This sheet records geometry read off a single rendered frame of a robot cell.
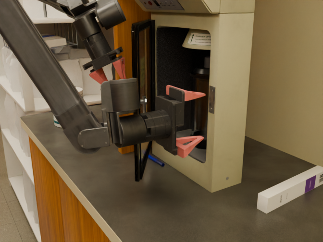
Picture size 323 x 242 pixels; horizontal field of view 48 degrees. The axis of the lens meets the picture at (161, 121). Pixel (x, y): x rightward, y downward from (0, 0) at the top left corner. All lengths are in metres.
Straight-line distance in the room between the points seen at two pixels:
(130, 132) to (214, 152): 0.36
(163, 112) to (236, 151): 0.37
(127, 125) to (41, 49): 0.20
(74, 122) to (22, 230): 2.05
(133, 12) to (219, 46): 0.38
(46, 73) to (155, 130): 0.22
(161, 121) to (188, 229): 0.29
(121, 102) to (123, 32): 0.53
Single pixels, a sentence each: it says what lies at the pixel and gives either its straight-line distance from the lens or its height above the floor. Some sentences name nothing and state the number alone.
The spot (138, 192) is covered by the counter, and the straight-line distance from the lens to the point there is 1.01.
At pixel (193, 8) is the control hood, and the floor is 1.42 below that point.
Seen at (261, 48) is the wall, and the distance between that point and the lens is 1.38.
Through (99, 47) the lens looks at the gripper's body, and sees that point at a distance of 0.93.
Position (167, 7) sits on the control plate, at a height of 1.42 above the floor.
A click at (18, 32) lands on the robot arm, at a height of 1.39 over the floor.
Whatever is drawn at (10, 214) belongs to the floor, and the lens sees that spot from 2.87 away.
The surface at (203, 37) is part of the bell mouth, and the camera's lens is 0.99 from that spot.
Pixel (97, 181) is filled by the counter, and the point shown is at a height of 0.94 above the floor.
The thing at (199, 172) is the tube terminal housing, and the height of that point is 0.98.
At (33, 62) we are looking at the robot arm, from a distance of 0.67.
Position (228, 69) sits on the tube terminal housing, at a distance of 0.92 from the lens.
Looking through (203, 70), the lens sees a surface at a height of 1.25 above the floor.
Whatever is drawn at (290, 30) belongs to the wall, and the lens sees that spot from 1.30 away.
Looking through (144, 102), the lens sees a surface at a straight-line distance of 0.89.
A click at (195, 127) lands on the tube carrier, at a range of 1.08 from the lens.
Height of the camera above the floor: 1.43
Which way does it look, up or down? 18 degrees down
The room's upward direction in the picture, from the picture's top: straight up
